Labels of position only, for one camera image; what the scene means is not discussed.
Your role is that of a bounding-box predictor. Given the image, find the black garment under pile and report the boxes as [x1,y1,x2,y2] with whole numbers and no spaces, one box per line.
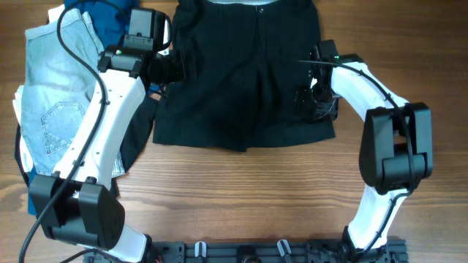
[14,96,158,187]

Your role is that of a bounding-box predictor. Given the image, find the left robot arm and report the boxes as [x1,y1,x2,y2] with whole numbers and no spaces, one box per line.
[29,8,186,262]

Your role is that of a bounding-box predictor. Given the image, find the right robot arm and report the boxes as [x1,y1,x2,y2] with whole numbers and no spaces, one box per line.
[300,39,433,262]

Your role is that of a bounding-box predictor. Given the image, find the light denim shorts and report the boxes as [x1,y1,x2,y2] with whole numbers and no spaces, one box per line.
[20,8,126,179]

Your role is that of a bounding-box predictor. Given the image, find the white garment in pile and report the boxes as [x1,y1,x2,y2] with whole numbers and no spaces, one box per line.
[12,4,65,172]

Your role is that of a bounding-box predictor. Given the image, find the black shorts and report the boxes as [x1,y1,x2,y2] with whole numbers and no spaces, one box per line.
[153,0,335,152]

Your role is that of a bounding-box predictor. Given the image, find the blue t-shirt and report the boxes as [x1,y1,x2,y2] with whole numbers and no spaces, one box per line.
[27,0,162,216]

